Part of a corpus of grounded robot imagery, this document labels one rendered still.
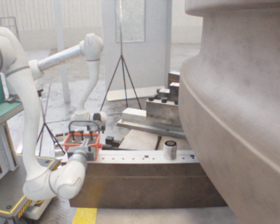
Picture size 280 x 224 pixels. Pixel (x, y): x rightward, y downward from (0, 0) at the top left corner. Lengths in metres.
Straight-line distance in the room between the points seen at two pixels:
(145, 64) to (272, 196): 4.00
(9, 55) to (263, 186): 0.91
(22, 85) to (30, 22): 13.72
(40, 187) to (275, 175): 0.84
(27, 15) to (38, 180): 13.85
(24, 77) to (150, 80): 3.83
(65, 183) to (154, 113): 1.55
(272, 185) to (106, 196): 1.06
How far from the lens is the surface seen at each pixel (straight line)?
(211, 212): 1.59
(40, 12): 14.52
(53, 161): 2.06
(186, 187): 1.44
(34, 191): 1.01
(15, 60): 0.89
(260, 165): 0.67
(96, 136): 1.37
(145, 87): 4.56
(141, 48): 4.37
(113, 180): 1.39
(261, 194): 0.70
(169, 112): 2.22
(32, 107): 0.90
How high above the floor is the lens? 1.45
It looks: 23 degrees down
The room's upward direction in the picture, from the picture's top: straight up
